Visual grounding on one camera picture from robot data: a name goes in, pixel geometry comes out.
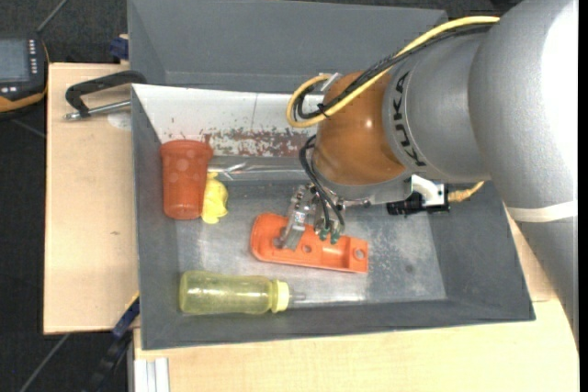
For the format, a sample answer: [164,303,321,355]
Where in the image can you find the orange flat part with holes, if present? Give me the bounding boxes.
[248,211,370,275]

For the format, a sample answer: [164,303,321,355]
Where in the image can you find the yellow clear baby bottle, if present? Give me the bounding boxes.
[178,269,307,316]

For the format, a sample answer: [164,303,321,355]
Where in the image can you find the black cylinder on white bracket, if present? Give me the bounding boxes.
[386,174,452,217]

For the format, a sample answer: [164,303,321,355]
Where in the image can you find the orange dotted plastic cup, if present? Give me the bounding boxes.
[159,139,215,221]

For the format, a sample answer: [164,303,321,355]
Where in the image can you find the grey metal bin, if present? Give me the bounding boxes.
[126,0,537,351]

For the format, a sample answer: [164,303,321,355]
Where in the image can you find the pale wood flat board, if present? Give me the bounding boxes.
[42,62,141,335]

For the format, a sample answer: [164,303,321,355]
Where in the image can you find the yellow crumpled cloth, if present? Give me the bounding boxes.
[201,171,231,225]

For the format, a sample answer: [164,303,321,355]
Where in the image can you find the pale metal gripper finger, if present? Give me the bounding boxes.
[286,218,308,252]
[275,213,300,248]

